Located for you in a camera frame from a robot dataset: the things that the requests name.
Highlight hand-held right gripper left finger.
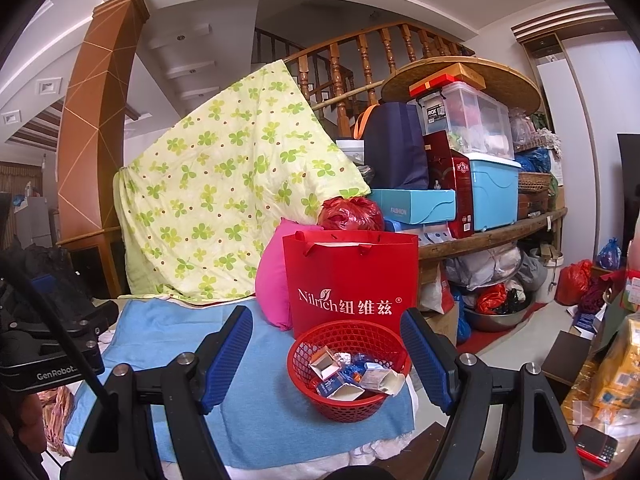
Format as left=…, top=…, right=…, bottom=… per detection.
left=72, top=305, right=254, bottom=480

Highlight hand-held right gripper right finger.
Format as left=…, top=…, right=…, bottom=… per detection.
left=399, top=308, right=586, bottom=480

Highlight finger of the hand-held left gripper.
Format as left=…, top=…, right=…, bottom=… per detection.
left=30, top=301, right=120, bottom=357

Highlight long white box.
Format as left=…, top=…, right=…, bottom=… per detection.
left=360, top=360, right=406, bottom=396

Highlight red plastic basket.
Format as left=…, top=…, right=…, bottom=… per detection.
left=286, top=319, right=412, bottom=423

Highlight orange white box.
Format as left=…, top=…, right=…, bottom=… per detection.
left=309, top=347, right=343, bottom=381

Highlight person's left hand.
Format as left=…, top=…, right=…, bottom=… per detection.
left=0, top=392, right=48, bottom=461

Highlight plain cardboard carton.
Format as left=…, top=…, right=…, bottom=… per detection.
left=420, top=305, right=461, bottom=346

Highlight striped scarf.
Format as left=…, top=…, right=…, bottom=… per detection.
left=42, top=385, right=76, bottom=456

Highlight dark wooden cabinet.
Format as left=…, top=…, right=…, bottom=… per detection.
left=57, top=232, right=126, bottom=301

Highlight white plastic bag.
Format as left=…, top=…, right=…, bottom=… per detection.
left=417, top=265, right=456, bottom=316

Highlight blue blanket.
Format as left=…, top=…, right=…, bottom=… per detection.
left=64, top=300, right=417, bottom=471

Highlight black fuzzy cloth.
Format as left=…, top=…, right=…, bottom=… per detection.
left=0, top=242, right=76, bottom=286

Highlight metal basin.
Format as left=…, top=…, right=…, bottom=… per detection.
left=462, top=287, right=536, bottom=332

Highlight crumpled red plastic bag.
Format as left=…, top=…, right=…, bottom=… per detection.
left=475, top=282, right=508, bottom=315

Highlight pink pillow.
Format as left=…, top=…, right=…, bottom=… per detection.
left=255, top=217, right=326, bottom=332

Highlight red paper bag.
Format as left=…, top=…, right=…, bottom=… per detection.
left=282, top=230, right=420, bottom=341

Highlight white appliance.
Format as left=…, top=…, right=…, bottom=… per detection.
left=12, top=195, right=56, bottom=251

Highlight white sack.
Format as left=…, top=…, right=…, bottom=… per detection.
left=445, top=245, right=523, bottom=291

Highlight white blue printed box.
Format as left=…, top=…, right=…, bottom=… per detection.
left=385, top=220, right=461, bottom=248

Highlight wooden bench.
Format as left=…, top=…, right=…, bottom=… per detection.
left=417, top=207, right=568, bottom=261

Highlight teal shoe box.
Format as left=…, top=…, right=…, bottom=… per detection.
left=367, top=188, right=457, bottom=226

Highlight white bucket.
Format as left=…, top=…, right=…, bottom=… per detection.
left=530, top=247, right=565, bottom=303

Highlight full red plastic bag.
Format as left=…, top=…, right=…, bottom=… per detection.
left=316, top=196, right=386, bottom=233

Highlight dark red gift box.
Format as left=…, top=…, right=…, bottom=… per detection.
left=422, top=130, right=475, bottom=240

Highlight tied red plastic bag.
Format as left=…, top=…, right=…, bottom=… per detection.
left=555, top=259, right=595, bottom=307

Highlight wooden pillar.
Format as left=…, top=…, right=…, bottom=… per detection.
left=56, top=0, right=150, bottom=248

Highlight blue storage bin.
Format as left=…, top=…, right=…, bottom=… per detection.
left=467, top=154, right=523, bottom=233

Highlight dark red cloth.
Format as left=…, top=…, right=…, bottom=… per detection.
left=580, top=275, right=613, bottom=313

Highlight clover print quilt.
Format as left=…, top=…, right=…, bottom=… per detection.
left=112, top=59, right=372, bottom=303

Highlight red radio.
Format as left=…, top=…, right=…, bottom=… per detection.
left=572, top=424, right=616, bottom=468

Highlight yellow packets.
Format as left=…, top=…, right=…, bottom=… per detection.
left=590, top=312, right=640, bottom=408

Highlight wicker basket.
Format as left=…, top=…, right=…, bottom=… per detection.
left=517, top=171, right=553, bottom=195

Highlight small tied blue plastic bag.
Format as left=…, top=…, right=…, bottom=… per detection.
left=596, top=237, right=623, bottom=271

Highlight large blue plastic bag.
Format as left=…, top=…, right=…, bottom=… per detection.
left=515, top=147, right=553, bottom=176

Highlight clear storage box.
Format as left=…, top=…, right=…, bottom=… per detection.
left=407, top=81, right=516, bottom=161

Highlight black television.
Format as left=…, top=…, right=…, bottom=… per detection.
left=616, top=132, right=640, bottom=241

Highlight flat orange box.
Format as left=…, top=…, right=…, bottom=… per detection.
left=409, top=72, right=457, bottom=100

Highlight brown cardboard box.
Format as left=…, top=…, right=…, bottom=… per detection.
left=440, top=62, right=487, bottom=92

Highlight round bamboo tray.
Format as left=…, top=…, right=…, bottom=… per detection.
left=381, top=57, right=543, bottom=116

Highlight wooden stair railing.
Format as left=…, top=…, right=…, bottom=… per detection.
left=252, top=21, right=476, bottom=138

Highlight navy bag with orange handles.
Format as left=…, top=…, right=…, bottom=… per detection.
left=352, top=102, right=431, bottom=191

